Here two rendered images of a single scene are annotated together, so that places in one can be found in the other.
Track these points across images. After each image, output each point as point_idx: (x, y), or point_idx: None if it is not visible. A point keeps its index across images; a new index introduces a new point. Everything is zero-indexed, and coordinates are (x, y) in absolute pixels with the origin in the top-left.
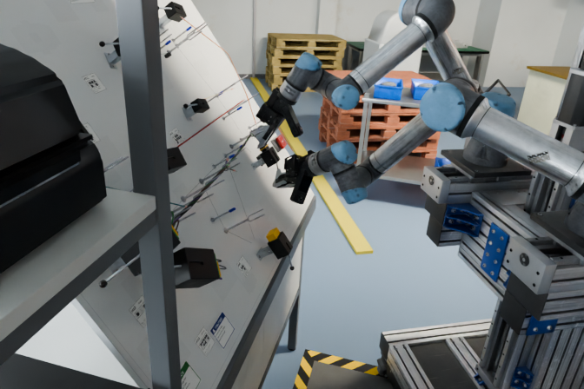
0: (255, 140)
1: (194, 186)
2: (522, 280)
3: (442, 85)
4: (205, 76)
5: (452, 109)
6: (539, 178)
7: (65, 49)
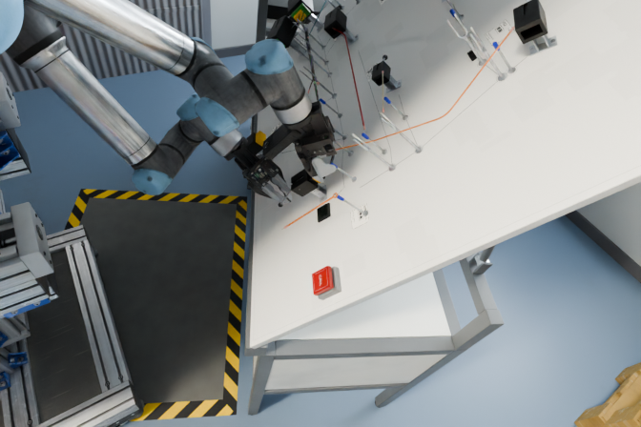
0: (348, 217)
1: (334, 87)
2: (16, 107)
3: None
4: (451, 132)
5: None
6: None
7: None
